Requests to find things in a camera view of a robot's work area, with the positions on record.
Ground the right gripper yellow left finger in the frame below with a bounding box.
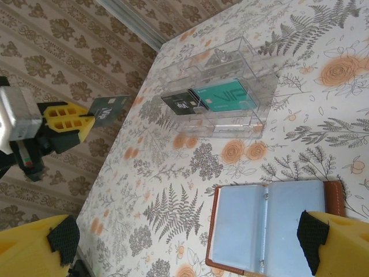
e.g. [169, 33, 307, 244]
[0, 214, 81, 277]

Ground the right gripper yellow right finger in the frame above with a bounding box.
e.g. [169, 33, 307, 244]
[296, 210, 369, 277]

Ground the black VIP card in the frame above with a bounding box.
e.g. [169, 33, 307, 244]
[88, 95, 133, 129]
[160, 92, 200, 117]

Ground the brown leather card holder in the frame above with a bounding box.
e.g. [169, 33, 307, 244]
[205, 180, 346, 275]

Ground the teal VIP chip card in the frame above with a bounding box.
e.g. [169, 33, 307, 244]
[190, 80, 249, 114]

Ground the floral patterned tablecloth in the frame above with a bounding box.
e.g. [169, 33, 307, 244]
[76, 0, 369, 277]

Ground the clear acrylic box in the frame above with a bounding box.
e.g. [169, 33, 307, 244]
[159, 36, 279, 141]

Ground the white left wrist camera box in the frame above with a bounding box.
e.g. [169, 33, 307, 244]
[0, 85, 44, 154]

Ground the grey metal wall rail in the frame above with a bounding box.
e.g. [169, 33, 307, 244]
[95, 0, 165, 51]

